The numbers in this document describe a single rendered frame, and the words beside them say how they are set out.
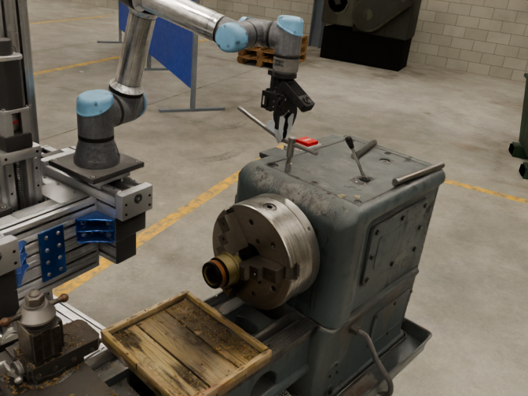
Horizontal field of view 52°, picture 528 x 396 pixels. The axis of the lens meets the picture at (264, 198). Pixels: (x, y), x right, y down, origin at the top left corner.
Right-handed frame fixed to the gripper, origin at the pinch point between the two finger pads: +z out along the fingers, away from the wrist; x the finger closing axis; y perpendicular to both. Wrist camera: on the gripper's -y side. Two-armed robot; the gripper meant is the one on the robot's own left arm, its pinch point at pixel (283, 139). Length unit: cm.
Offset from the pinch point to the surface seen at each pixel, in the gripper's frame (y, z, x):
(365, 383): -37, 81, -15
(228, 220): -5.9, 16.8, 27.0
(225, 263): -14.0, 23.6, 35.0
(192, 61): 372, 76, -282
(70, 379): -11, 38, 78
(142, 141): 320, 135, -176
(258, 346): -26, 45, 32
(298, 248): -25.5, 19.3, 19.4
